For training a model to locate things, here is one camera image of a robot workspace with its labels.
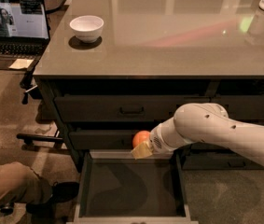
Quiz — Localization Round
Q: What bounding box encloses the open black laptop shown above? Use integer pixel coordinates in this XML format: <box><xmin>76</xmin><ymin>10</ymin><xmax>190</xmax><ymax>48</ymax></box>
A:
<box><xmin>0</xmin><ymin>0</ymin><xmax>51</xmax><ymax>58</ymax></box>

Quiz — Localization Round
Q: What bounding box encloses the white ceramic bowl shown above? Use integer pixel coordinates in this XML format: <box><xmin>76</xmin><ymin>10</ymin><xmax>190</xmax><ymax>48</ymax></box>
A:
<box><xmin>70</xmin><ymin>15</ymin><xmax>104</xmax><ymax>43</ymax></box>

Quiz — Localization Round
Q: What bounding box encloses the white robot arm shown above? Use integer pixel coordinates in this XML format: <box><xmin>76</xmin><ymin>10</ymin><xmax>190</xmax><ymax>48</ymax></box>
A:
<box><xmin>132</xmin><ymin>103</ymin><xmax>264</xmax><ymax>166</ymax></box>

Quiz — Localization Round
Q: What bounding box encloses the white paper note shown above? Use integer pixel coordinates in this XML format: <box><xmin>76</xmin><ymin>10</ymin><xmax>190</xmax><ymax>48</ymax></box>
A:
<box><xmin>9</xmin><ymin>59</ymin><xmax>33</xmax><ymax>70</ymax></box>

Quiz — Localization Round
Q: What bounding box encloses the open bottom left drawer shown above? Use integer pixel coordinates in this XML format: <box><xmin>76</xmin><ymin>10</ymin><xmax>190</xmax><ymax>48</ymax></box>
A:
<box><xmin>68</xmin><ymin>151</ymin><xmax>199</xmax><ymax>224</ymax></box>

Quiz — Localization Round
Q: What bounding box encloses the black chair caster wheel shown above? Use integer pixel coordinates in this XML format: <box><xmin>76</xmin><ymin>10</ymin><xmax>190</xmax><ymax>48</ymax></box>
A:
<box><xmin>0</xmin><ymin>203</ymin><xmax>14</xmax><ymax>215</ymax></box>

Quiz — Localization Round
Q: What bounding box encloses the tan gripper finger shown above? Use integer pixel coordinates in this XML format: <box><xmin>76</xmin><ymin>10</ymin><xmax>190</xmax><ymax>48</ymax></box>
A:
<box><xmin>131</xmin><ymin>141</ymin><xmax>153</xmax><ymax>160</ymax></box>

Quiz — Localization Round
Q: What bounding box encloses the middle right drawer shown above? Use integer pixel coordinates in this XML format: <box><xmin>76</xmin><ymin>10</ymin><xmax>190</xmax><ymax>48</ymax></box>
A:
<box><xmin>189</xmin><ymin>122</ymin><xmax>264</xmax><ymax>150</ymax></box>

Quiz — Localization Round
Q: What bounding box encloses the top right drawer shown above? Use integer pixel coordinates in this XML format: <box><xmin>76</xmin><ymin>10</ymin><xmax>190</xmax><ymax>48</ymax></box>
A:
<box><xmin>210</xmin><ymin>95</ymin><xmax>264</xmax><ymax>122</ymax></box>

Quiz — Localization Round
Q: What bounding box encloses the dark cabinet frame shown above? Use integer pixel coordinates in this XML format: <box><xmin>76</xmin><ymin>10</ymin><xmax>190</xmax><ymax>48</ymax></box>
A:
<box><xmin>35</xmin><ymin>77</ymin><xmax>264</xmax><ymax>161</ymax></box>

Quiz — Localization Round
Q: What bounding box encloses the black shoe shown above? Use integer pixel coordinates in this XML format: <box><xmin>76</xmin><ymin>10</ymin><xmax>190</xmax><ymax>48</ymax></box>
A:
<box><xmin>26</xmin><ymin>182</ymin><xmax>79</xmax><ymax>214</ymax></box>

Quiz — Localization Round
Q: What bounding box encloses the top left drawer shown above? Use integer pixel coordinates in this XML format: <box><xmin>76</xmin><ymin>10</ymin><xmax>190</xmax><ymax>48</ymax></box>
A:
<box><xmin>54</xmin><ymin>95</ymin><xmax>210</xmax><ymax>122</ymax></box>

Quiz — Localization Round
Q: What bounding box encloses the black chair base leg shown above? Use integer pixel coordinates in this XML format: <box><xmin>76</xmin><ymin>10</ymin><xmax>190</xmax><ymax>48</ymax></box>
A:
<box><xmin>16</xmin><ymin>133</ymin><xmax>63</xmax><ymax>145</ymax></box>

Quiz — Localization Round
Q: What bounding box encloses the middle left drawer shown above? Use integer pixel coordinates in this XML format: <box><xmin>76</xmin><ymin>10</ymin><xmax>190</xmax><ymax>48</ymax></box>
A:
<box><xmin>69</xmin><ymin>130</ymin><xmax>137</xmax><ymax>150</ymax></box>

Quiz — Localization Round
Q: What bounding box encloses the orange fruit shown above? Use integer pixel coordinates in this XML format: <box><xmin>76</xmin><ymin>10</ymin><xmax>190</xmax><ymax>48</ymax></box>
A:
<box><xmin>132</xmin><ymin>131</ymin><xmax>150</xmax><ymax>147</ymax></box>

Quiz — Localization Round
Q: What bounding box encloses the brown trouser leg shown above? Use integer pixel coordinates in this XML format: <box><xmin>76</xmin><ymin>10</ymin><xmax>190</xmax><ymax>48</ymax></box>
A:
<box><xmin>0</xmin><ymin>162</ymin><xmax>52</xmax><ymax>206</ymax></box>

